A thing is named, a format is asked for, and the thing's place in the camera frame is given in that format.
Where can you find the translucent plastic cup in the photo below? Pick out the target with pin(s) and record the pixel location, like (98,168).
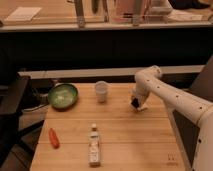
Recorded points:
(101,90)

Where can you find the green bowl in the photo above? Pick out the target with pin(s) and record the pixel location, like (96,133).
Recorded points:
(63,96)

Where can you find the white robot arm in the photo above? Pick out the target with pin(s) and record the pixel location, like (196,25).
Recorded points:
(198,110)

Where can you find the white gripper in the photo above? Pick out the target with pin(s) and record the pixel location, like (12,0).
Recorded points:
(141,99)

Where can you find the black eraser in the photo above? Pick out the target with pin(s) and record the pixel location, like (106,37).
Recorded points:
(135,103)

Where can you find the orange carrot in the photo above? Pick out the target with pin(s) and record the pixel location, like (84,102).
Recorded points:
(53,138)

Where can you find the white paper sheet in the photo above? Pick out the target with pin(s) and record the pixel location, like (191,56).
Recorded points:
(23,14)

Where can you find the white plastic bottle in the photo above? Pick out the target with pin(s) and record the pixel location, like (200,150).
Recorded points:
(94,147)

